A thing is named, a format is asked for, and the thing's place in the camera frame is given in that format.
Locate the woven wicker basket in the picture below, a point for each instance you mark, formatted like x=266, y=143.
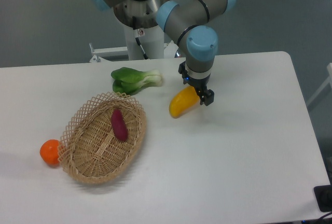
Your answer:
x=89, y=152

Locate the white frame at right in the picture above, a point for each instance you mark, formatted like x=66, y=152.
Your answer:
x=321, y=92

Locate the black device at table edge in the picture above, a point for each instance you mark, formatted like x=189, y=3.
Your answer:
x=323, y=197

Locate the green bok choy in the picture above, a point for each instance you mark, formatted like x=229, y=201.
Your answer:
x=131, y=81

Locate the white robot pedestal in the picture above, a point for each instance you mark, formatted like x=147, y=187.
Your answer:
x=144, y=37

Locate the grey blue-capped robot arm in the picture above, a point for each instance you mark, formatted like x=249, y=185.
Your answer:
x=187, y=27

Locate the orange tangerine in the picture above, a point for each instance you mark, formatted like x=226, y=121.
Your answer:
x=49, y=152

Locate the purple sweet potato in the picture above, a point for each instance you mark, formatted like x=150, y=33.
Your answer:
x=119, y=126

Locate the yellow mango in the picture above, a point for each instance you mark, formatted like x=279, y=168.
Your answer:
x=184, y=100

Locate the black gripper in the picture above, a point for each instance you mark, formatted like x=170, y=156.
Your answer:
x=205, y=95

